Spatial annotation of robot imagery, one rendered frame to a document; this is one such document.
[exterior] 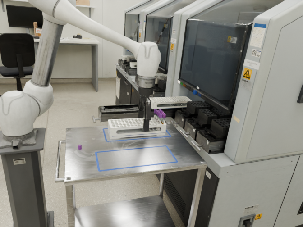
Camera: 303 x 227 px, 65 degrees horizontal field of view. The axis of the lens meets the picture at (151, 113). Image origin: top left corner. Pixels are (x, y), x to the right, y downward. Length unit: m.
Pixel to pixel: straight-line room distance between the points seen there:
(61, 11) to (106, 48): 3.89
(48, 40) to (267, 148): 1.30
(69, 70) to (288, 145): 4.31
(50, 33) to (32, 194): 0.93
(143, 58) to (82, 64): 4.00
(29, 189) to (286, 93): 1.49
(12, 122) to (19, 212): 0.59
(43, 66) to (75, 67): 3.61
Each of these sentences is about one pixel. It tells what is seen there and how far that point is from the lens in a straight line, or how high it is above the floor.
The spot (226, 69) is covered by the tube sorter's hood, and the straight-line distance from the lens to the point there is 1.31.
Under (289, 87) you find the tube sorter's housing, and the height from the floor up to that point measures 1.14.
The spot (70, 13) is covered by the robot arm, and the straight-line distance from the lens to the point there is 1.21.
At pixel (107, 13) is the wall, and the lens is 5.04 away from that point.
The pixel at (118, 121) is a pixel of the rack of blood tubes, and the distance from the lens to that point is 1.27.
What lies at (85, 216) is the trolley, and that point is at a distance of 1.59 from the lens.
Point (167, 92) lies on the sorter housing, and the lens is 1.99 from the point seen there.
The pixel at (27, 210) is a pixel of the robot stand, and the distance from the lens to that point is 1.74.
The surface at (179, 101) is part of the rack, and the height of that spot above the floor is 0.86.
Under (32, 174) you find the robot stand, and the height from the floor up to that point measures 0.51.
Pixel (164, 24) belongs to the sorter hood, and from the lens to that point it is 2.07.
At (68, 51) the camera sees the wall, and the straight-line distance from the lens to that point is 5.02.
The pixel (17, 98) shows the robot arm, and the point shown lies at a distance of 1.41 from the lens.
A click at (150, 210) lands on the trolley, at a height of 0.28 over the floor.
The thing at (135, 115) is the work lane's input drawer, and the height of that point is 0.79.
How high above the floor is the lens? 1.41
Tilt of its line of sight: 22 degrees down
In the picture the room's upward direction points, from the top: 5 degrees clockwise
